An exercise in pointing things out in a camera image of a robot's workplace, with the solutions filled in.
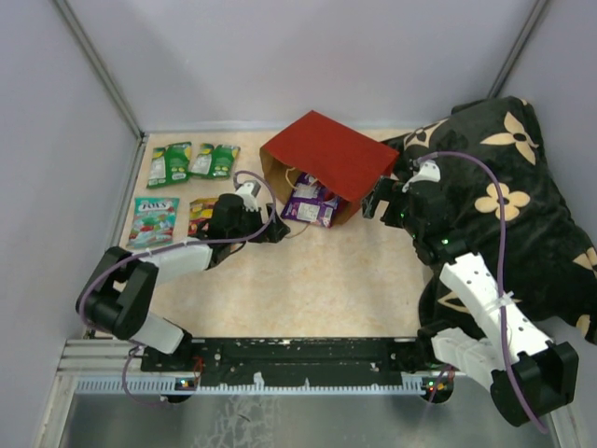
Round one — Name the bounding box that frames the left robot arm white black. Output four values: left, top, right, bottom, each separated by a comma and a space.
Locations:
76, 193, 290, 371

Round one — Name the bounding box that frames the red brown paper bag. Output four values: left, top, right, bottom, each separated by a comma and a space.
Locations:
259, 111, 399, 225

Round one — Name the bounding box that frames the orange candy bag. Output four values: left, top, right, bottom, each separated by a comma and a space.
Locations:
187, 197, 218, 236

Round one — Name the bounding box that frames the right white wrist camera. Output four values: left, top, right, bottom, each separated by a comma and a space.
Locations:
402, 161, 441, 193

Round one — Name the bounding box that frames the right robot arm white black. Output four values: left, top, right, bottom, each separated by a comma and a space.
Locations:
362, 176, 578, 427

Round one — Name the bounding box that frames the purple candy bag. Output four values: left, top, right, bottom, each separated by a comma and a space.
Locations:
282, 174, 340, 228

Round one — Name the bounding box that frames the green yellow snack bag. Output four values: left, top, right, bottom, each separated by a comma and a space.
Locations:
146, 142, 192, 189
189, 143, 241, 180

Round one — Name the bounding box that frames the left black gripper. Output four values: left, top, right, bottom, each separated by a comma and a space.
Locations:
228, 203, 290, 245

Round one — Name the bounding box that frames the black floral pillow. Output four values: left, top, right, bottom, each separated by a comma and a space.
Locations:
384, 96, 596, 343

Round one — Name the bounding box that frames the colourful candy bag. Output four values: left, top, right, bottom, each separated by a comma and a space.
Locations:
126, 197, 179, 249

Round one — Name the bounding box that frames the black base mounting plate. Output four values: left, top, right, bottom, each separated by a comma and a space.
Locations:
141, 337, 444, 387

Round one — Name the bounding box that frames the white toothed cable rail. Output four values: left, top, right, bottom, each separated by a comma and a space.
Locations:
74, 375, 442, 397

